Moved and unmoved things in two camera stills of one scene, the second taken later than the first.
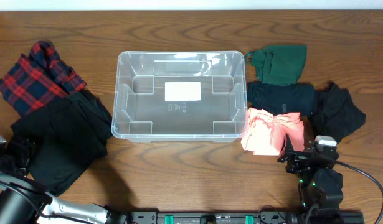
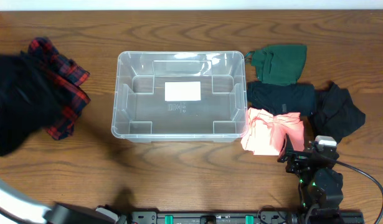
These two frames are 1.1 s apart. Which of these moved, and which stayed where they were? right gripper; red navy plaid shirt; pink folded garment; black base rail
Moved: red navy plaid shirt
Stayed: right gripper; black base rail; pink folded garment
